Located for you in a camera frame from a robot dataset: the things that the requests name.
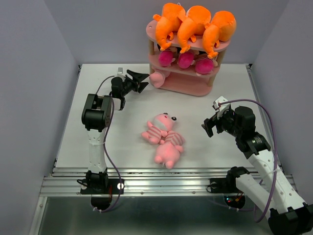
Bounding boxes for orange shark plush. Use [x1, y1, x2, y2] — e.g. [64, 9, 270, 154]
[153, 3, 186, 51]
[177, 5, 211, 54]

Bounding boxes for pink plush with face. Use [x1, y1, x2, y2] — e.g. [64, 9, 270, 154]
[141, 113, 177, 145]

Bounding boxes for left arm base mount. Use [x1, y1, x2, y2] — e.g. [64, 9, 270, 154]
[76, 178, 125, 213]

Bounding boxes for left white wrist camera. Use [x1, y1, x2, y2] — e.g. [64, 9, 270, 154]
[116, 67, 127, 80]

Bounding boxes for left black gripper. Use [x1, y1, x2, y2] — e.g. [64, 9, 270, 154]
[120, 70, 148, 97]

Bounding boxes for plain orange plush toy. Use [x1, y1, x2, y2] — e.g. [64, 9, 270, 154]
[202, 11, 237, 59]

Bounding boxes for boy doll pink pants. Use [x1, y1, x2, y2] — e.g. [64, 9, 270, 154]
[158, 47, 177, 67]
[195, 54, 218, 76]
[178, 49, 199, 69]

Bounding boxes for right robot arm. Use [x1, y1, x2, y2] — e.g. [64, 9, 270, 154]
[202, 105, 313, 235]

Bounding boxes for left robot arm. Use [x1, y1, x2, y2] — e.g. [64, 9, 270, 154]
[77, 69, 149, 195]

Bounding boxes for aluminium rail frame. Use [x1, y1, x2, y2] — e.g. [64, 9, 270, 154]
[30, 64, 271, 235]

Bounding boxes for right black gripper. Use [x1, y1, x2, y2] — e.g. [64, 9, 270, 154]
[200, 108, 242, 137]

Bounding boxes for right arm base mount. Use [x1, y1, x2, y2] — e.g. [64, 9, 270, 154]
[206, 166, 252, 212]

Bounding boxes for pink three-tier shelf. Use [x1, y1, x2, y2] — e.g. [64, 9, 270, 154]
[146, 20, 230, 96]

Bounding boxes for pink striped plush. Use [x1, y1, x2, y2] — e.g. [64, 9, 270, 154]
[149, 70, 171, 88]
[154, 131, 185, 169]

